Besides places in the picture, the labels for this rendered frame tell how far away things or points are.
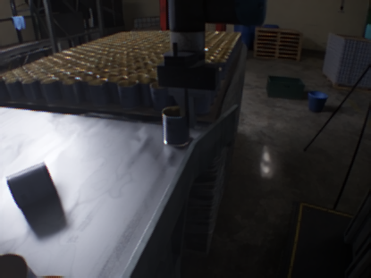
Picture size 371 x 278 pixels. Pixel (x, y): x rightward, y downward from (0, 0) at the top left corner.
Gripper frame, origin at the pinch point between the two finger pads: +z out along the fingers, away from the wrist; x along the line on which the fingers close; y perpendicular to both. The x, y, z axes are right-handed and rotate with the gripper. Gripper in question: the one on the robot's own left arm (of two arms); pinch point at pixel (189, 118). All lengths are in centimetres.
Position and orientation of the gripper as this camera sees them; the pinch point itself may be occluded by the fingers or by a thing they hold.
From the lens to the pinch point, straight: 57.8
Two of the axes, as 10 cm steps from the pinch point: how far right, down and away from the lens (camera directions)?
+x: -9.6, -1.3, 2.5
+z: 0.2, 8.6, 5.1
